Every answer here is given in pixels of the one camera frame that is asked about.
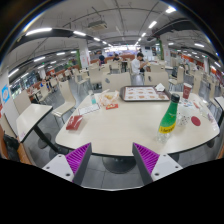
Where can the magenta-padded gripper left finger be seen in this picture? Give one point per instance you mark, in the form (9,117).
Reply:
(78,158)

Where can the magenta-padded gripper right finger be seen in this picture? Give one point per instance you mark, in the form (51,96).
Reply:
(146,158)

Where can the green drink bottle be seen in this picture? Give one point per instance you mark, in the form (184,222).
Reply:
(168,120)

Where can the red tissue pack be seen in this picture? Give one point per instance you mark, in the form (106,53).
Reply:
(74,122)

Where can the white paper card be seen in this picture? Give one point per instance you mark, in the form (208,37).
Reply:
(88,109)

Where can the white dotted mug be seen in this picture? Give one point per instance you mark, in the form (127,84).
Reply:
(183,120)

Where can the white side table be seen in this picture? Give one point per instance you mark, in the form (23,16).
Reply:
(33,118)
(220,101)

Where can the flat round red coaster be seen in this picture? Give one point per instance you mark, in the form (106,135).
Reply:
(195,121)

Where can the small clear sanitizer bottle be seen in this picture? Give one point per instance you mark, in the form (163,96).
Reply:
(92,98)

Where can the red sauce packet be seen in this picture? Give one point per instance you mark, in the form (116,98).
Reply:
(112,106)

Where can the dark food tray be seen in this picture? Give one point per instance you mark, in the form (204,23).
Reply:
(143,93)

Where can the clear plastic food bag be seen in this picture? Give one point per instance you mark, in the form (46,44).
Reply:
(108,98)

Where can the colourful printed flyer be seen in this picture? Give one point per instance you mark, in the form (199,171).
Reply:
(193,104)

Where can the white paper napkin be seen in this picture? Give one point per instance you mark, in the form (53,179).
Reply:
(160,87)

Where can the red printed flyer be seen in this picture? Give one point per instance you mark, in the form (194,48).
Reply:
(212,121)

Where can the red paper cup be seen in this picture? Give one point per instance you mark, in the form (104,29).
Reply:
(187,90)

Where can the beige chairs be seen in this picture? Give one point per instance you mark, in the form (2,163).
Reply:
(115,81)

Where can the person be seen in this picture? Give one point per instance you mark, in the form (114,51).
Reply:
(101,59)
(116,58)
(136,65)

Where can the ceiling lights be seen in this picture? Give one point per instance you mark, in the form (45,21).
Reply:
(38,31)

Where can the ceiling air conditioner unit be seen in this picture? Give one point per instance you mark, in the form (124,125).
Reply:
(97,25)

